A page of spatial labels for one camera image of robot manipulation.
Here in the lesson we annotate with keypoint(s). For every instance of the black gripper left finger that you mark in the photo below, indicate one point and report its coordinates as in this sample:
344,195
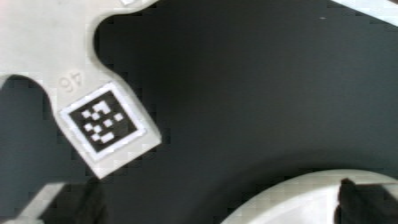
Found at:
68,203

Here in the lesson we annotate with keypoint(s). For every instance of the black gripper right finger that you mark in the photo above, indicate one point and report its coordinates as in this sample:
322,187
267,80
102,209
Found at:
367,203

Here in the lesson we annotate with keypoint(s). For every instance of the white round table top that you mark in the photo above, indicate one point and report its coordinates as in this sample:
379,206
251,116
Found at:
299,201

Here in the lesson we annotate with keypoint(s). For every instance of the white cross-shaped table base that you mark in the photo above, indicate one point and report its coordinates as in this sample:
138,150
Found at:
47,53

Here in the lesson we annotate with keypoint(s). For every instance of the white marker sheet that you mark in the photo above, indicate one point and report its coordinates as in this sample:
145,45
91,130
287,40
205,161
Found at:
378,8

